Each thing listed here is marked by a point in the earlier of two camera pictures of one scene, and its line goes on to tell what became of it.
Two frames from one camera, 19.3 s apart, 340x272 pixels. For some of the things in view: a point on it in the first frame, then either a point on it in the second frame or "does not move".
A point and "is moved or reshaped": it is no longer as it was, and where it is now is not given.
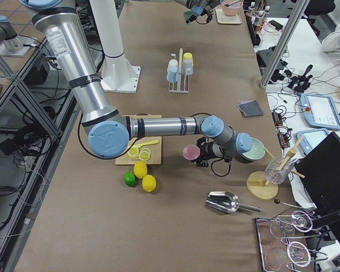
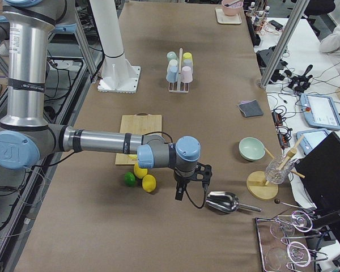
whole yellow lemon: x=149 y=182 does not move
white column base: x=118 y=75 does not move
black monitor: x=326 y=171 does not move
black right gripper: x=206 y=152 -> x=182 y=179
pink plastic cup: x=191 y=152 is moved or reshaped
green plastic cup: x=186 y=15 -> x=171 y=55
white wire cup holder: x=179 y=76 does not move
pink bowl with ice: x=233 y=9 does not move
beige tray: x=222 y=18 does not move
